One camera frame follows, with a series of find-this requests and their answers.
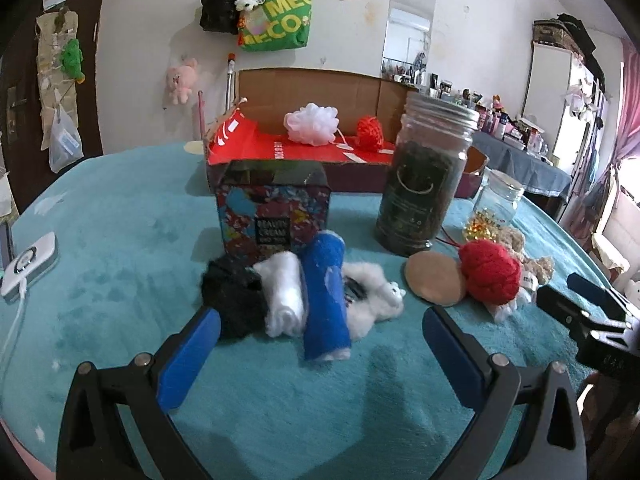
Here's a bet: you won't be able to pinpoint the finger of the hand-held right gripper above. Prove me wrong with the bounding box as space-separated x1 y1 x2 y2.
536 285 603 333
566 272 632 313

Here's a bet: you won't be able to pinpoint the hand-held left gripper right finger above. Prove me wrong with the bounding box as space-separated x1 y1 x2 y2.
421 304 588 480

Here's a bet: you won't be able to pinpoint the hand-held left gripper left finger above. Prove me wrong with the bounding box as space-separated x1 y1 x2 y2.
57 305 223 480

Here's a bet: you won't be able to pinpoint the beige teddy plush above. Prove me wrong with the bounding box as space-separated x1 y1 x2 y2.
500 227 556 286

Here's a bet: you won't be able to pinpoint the black fluffy cloth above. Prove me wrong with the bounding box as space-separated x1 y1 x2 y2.
201 255 266 341

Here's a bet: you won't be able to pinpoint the large red knitted ball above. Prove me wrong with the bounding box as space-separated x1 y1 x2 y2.
459 240 523 306

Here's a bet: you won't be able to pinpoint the white towel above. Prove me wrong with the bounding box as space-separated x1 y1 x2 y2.
252 251 307 338

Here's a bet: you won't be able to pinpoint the blue towel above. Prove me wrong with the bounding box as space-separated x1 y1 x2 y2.
300 232 352 362

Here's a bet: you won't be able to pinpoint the cardboard box red lining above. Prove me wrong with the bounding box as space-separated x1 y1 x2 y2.
201 67 491 198

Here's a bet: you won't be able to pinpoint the round brown cork pad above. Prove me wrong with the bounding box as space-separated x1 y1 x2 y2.
404 252 468 307

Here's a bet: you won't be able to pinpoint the white fluffy bunny plush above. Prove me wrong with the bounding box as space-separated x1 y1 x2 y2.
342 261 405 336

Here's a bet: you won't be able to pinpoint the small jar golden capsules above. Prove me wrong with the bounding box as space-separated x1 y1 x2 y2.
462 169 526 243

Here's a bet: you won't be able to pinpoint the table with grey-blue cloth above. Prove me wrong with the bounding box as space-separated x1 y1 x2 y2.
470 130 571 211

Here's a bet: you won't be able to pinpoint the large tea leaf jar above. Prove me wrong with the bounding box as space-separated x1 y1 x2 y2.
375 94 481 258

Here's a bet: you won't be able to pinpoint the colourful patterned tin box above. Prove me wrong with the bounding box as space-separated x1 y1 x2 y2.
215 160 333 263

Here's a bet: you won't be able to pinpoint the pink curtain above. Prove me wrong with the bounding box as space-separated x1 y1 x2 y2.
607 40 640 171

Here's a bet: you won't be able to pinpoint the white round-dial device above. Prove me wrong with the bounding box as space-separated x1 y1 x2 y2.
0 231 58 303

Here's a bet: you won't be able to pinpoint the row of cosmetic bottles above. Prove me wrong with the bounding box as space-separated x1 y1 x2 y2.
425 72 551 161

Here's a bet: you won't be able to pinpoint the white wardrobe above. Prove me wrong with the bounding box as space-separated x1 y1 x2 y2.
520 40 591 161

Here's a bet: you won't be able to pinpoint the small red yarn ball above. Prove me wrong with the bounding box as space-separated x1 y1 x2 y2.
356 116 385 151

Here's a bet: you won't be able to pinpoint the clear plastic bag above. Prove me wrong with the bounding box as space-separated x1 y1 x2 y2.
48 105 84 171

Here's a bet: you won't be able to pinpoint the dark suitcase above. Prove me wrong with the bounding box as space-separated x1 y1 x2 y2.
532 19 586 56

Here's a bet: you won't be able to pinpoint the white mesh bath pouf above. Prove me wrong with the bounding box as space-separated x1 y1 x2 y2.
284 103 341 147

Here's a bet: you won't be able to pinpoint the pink bunny plush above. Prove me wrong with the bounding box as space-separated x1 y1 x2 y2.
166 57 199 107

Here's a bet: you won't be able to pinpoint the metal pole red cap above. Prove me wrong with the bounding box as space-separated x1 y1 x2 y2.
224 52 238 111

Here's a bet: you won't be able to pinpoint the green plush toy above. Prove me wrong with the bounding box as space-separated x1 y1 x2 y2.
61 39 86 83

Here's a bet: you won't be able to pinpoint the beige hanging organizer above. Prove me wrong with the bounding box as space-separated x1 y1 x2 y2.
36 5 81 121

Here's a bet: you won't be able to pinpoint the brown wooden door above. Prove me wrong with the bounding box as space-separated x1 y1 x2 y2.
0 0 117 216

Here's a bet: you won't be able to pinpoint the green tote bag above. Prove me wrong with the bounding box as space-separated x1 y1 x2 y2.
237 0 315 52

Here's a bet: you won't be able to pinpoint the metal door handle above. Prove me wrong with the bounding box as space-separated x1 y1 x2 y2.
6 86 27 126

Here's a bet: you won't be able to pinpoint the wall mirror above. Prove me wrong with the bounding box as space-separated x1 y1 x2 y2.
381 0 435 83

